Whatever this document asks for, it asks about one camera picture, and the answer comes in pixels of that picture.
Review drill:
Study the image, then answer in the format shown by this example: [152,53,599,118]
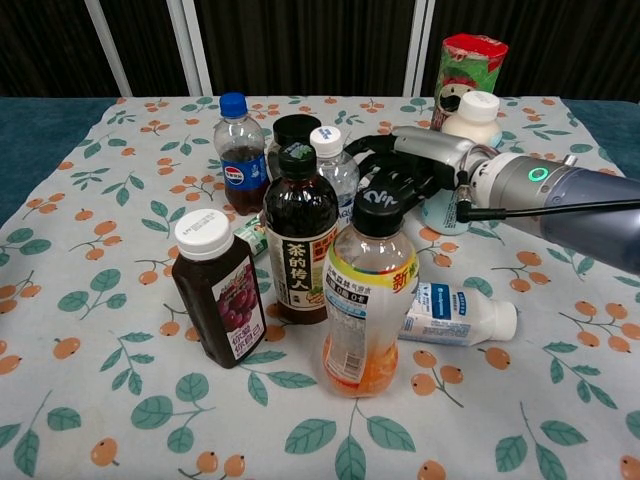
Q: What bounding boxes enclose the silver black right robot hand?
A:
[344,125,474,216]

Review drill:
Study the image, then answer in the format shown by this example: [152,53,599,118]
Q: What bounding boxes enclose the white milk bottle, pale label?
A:
[422,91,503,236]

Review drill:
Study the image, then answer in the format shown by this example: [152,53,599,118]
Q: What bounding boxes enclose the clear water bottle white cap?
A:
[308,124,361,226]

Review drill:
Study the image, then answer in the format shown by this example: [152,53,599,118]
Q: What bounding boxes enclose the black-lidded dark jar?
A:
[262,141,340,326]

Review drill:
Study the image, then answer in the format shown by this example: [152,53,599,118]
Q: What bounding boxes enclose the white bottle with blue label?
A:
[398,281,519,348]

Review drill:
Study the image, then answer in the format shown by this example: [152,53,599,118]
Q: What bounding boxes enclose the orange soda bottle black cap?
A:
[321,187,420,400]

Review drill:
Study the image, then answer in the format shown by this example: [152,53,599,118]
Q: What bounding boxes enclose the blue cap cola bottle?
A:
[213,92,271,217]

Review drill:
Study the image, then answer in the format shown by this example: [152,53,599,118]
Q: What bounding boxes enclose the small green white bottle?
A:
[234,212,271,259]

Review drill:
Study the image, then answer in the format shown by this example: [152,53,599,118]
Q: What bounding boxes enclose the grape juice bottle white cap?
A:
[171,208,268,370]

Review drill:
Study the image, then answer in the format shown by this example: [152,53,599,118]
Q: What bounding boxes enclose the red lid chips can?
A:
[430,33,510,132]

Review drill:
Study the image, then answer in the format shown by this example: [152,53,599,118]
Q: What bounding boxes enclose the black lid glass jar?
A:
[267,113,323,181]

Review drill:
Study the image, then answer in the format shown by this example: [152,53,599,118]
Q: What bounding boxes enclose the floral leaf print tablecloth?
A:
[0,94,640,480]

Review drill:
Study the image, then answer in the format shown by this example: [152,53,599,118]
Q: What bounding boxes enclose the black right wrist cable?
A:
[454,184,640,224]

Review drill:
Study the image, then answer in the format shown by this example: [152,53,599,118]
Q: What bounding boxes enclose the white frame post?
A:
[84,0,134,98]
[167,0,214,96]
[403,0,436,98]

